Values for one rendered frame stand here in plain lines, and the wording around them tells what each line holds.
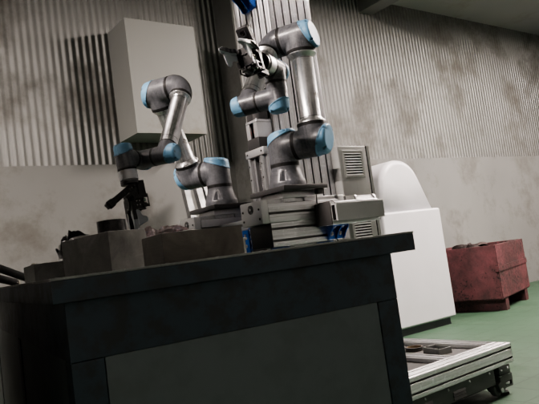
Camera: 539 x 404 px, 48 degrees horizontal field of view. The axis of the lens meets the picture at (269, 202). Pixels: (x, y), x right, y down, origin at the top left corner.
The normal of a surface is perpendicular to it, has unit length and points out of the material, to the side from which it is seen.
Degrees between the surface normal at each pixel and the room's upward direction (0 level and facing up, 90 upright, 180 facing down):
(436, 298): 90
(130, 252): 90
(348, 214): 90
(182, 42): 90
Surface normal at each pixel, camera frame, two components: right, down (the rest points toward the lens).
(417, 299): 0.55, -0.15
